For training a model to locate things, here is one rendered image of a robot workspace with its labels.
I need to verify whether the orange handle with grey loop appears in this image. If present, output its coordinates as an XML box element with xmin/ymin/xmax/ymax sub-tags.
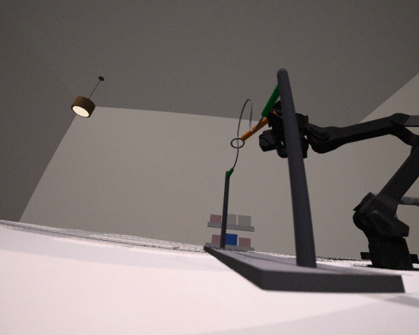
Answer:
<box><xmin>230</xmin><ymin>117</ymin><xmax>269</xmax><ymax>149</ymax></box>

